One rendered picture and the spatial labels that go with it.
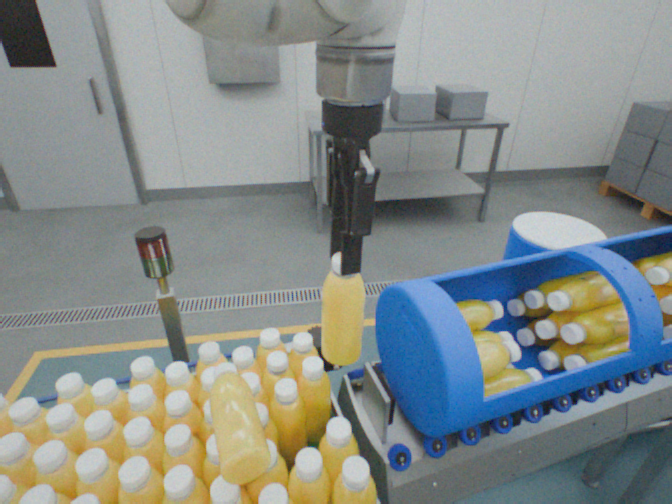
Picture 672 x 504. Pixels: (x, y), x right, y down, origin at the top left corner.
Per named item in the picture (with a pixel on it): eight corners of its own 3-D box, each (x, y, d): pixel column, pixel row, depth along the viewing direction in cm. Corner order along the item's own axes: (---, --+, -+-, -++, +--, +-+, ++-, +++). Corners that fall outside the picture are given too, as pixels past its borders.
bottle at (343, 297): (353, 334, 72) (358, 252, 63) (367, 362, 67) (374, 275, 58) (316, 342, 71) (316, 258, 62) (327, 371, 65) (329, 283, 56)
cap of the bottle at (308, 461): (290, 466, 60) (289, 459, 59) (309, 449, 62) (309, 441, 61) (307, 485, 57) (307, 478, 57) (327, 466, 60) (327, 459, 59)
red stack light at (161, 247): (170, 256, 86) (166, 240, 84) (138, 261, 84) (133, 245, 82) (170, 242, 91) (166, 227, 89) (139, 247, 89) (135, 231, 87)
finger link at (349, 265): (361, 227, 55) (363, 230, 54) (358, 270, 58) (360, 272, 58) (341, 230, 54) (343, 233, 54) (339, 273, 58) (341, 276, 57)
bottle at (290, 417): (286, 477, 76) (281, 416, 67) (267, 450, 80) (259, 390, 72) (315, 454, 80) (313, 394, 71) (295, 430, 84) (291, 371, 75)
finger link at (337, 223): (332, 219, 57) (330, 217, 58) (331, 259, 61) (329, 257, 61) (351, 216, 58) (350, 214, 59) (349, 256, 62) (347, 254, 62)
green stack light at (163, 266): (174, 275, 88) (170, 256, 86) (143, 281, 86) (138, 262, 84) (174, 261, 94) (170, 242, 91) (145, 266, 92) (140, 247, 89)
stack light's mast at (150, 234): (179, 297, 91) (165, 236, 83) (150, 303, 90) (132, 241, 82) (179, 282, 96) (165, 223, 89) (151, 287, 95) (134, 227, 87)
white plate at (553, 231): (498, 227, 135) (497, 230, 135) (586, 260, 117) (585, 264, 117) (536, 205, 151) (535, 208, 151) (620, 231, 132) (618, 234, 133)
